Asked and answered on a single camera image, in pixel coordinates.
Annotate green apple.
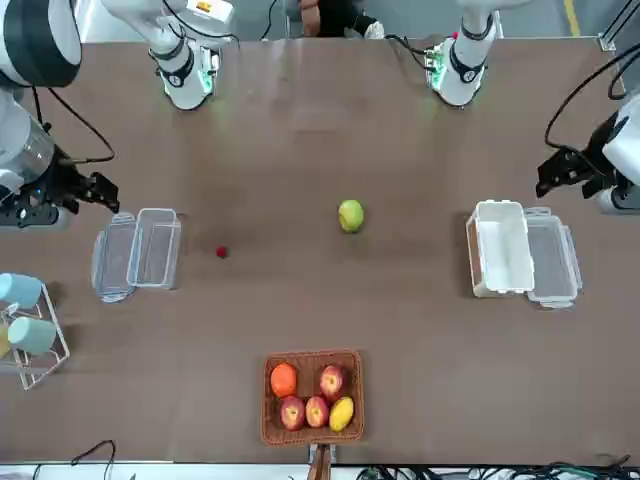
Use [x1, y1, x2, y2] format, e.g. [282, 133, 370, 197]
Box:
[338, 198, 366, 235]

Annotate black looped cable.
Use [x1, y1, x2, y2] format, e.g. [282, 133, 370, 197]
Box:
[69, 438, 117, 480]

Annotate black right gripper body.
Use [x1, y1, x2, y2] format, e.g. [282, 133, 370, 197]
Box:
[22, 145, 96, 207]

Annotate brown strap with grey bracket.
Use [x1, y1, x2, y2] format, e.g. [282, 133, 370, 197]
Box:
[307, 442, 337, 480]

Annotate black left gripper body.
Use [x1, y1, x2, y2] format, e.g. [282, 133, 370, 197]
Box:
[578, 112, 626, 177]

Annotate clear lid with grey clips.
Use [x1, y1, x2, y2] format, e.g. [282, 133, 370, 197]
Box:
[522, 206, 584, 309]

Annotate white plastic box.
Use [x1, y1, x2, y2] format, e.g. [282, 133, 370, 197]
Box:
[465, 199, 536, 299]

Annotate yellow mango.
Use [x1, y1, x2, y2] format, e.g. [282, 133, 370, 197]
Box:
[328, 395, 355, 433]

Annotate clear plastic box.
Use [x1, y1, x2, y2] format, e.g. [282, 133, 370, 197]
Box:
[126, 207, 182, 291]

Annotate red apple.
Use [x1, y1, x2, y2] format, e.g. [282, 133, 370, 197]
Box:
[319, 364, 349, 401]
[279, 394, 307, 431]
[304, 394, 330, 429]

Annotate person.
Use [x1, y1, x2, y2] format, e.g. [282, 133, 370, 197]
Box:
[287, 0, 386, 40]

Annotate clear lid with blue seal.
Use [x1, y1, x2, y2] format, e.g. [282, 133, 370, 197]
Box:
[90, 210, 137, 304]

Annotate brown wicker basket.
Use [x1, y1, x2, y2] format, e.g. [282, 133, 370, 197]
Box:
[260, 348, 366, 447]

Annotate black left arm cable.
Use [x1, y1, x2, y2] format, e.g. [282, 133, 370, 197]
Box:
[544, 47, 640, 151]

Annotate white wire cup rack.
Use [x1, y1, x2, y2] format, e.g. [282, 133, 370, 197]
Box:
[0, 282, 71, 391]

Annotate thin black cable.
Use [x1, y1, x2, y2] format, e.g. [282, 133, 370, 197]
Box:
[259, 0, 282, 42]

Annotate light blue cup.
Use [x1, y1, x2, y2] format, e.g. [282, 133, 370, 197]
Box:
[0, 273, 45, 307]
[7, 316, 58, 356]

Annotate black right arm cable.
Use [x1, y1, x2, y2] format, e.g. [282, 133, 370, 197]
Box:
[30, 84, 117, 165]

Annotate black cable at arm foot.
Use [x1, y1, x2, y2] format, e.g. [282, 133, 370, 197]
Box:
[383, 33, 437, 71]

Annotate black cable bundle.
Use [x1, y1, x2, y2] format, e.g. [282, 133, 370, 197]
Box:
[372, 453, 632, 480]

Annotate orange fruit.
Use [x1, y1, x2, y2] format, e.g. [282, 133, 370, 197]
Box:
[270, 362, 299, 399]

